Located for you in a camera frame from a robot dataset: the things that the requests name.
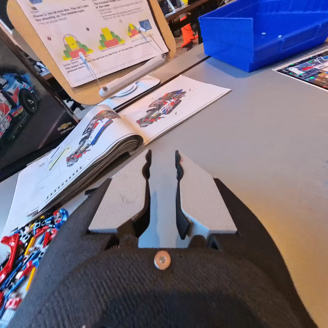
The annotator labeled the printed paper instruction sheet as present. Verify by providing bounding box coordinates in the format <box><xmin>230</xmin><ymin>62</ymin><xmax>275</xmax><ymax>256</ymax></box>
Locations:
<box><xmin>15</xmin><ymin>0</ymin><xmax>170</xmax><ymax>88</ymax></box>

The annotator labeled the grey desk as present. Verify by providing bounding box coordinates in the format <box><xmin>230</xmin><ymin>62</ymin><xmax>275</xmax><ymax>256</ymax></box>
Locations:
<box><xmin>0</xmin><ymin>42</ymin><xmax>328</xmax><ymax>328</ymax></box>

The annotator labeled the orange fabric item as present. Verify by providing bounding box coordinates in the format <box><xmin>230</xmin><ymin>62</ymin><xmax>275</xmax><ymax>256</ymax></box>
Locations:
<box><xmin>180</xmin><ymin>15</ymin><xmax>199</xmax><ymax>49</ymax></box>

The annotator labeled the black toy car box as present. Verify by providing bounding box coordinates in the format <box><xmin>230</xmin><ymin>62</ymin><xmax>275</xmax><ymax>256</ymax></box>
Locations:
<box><xmin>0</xmin><ymin>24</ymin><xmax>79</xmax><ymax>177</ymax></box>

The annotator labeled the white document holder stand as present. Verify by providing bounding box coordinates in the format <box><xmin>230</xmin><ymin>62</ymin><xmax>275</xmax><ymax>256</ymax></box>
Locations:
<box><xmin>78</xmin><ymin>24</ymin><xmax>169</xmax><ymax>98</ymax></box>

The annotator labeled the holographic sticker sheet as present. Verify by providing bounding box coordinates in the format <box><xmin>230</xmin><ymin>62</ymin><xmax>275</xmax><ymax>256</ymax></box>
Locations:
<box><xmin>273</xmin><ymin>50</ymin><xmax>328</xmax><ymax>92</ymax></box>

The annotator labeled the blue plastic bin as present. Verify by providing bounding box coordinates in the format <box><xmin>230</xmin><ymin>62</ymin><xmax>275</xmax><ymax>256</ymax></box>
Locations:
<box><xmin>198</xmin><ymin>0</ymin><xmax>328</xmax><ymax>73</ymax></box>

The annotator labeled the pile of toy brick pieces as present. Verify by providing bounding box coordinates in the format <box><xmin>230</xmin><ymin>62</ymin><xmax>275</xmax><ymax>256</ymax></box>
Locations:
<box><xmin>0</xmin><ymin>208</ymin><xmax>69</xmax><ymax>316</ymax></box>

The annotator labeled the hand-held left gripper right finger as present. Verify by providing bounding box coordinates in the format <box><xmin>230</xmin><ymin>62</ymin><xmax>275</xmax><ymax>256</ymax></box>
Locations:
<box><xmin>175</xmin><ymin>150</ymin><xmax>238</xmax><ymax>240</ymax></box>

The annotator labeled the toy car instruction booklet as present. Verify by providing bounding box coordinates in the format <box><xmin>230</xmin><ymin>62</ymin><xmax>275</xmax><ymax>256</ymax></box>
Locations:
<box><xmin>5</xmin><ymin>74</ymin><xmax>231</xmax><ymax>229</ymax></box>

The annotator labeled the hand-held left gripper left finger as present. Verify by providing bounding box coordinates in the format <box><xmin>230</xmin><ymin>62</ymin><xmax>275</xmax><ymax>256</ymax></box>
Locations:
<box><xmin>88</xmin><ymin>149</ymin><xmax>152</xmax><ymax>237</ymax></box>

